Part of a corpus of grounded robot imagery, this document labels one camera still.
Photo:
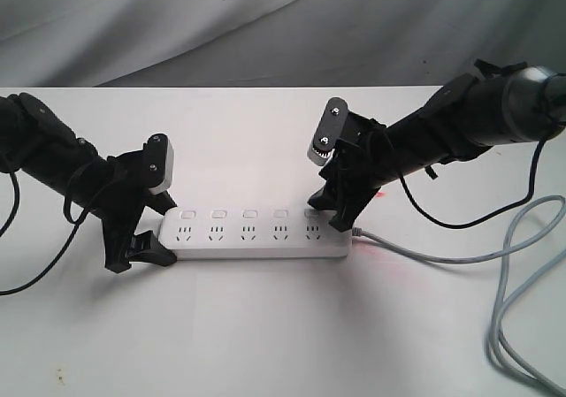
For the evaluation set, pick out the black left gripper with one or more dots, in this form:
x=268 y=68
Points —
x=125 y=200

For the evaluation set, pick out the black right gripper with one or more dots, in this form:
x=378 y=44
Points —
x=362 y=162

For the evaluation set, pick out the white five-outlet power strip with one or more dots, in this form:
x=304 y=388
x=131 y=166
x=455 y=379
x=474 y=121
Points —
x=252 y=233

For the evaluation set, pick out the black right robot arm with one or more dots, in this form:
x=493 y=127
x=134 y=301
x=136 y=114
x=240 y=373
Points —
x=461 y=121

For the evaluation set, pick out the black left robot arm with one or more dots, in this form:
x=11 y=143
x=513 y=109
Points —
x=35 y=141

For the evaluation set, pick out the grey backdrop cloth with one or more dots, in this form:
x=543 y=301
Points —
x=270 y=43

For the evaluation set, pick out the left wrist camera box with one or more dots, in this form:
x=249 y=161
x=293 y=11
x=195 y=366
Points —
x=157 y=164

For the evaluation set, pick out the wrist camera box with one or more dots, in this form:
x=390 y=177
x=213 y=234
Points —
x=157 y=164
x=329 y=130

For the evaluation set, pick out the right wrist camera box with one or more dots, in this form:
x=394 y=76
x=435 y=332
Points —
x=329 y=130

